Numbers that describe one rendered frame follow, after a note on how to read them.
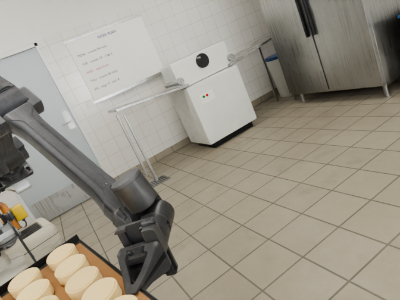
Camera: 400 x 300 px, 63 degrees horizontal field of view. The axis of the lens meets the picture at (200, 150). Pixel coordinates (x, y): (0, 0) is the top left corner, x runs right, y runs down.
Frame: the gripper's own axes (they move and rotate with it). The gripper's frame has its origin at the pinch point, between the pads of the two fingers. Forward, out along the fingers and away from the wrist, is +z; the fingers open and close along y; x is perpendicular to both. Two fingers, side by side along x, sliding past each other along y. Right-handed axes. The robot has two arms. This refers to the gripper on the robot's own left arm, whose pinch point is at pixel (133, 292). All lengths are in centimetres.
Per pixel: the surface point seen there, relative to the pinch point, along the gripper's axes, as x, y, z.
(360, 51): -147, 49, -327
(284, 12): -99, -13, -400
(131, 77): 118, -7, -424
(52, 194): 254, 92, -335
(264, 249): -4, 103, -133
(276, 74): -80, 73, -497
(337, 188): -62, 102, -175
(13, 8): 202, -132, -379
